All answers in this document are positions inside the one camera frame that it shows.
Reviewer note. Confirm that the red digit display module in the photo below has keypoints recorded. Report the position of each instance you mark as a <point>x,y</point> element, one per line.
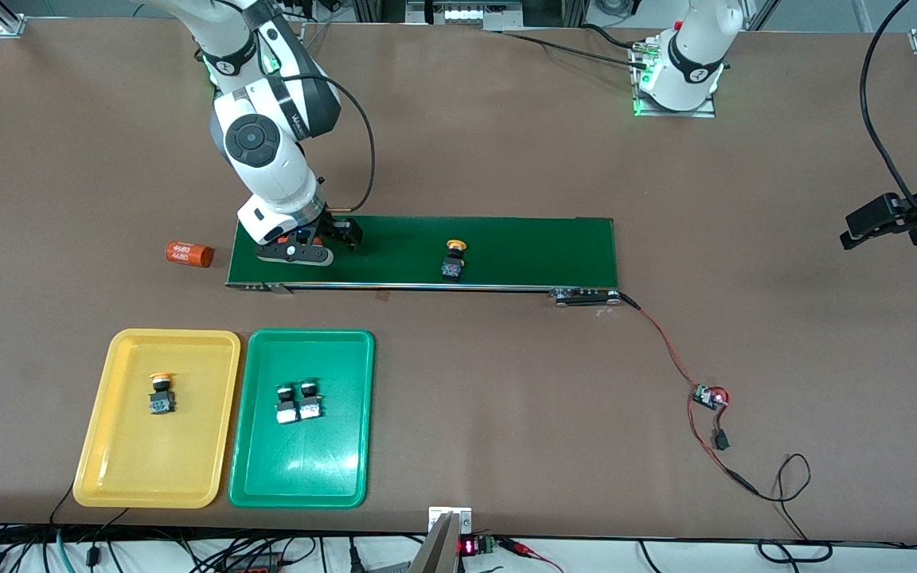
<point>470,546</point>

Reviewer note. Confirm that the small black plug connector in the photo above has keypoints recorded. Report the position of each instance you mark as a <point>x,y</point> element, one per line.
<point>720,439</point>

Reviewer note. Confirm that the orange black power strip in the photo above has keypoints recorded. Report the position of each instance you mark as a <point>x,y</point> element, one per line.
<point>255,563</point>

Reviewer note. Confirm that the green conveyor belt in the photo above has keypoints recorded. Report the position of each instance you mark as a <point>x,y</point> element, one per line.
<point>522,239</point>

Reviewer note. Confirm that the white power strip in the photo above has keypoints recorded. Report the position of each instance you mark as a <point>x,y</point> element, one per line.
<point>466,12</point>

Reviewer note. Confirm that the small green circuit board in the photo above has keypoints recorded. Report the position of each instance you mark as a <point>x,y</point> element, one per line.
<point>707,395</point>

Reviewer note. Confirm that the green plastic tray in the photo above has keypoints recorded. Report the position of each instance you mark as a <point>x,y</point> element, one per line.
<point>323,461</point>

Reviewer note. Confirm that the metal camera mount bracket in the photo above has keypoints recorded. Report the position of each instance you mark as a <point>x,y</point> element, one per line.
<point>449,541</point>

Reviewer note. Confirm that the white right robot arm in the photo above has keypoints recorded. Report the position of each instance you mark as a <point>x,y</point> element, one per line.
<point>263,159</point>

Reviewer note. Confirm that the green push button switch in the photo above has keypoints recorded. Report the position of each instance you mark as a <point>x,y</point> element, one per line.
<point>310,406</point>
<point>286,409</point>

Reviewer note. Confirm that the yellow push button switch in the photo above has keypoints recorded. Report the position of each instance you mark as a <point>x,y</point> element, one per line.
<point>453,265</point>
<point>161,398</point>

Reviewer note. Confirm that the red test lead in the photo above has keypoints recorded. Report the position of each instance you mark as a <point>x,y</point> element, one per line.
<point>526,549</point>

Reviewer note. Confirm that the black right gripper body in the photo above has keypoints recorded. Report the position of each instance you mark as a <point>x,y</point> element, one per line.
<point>334,228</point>

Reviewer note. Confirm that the brown tape patch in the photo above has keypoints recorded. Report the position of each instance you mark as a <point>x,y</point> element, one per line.
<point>382,297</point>

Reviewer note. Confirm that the yellow plastic tray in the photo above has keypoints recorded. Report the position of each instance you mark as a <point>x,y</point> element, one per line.
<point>188,461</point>

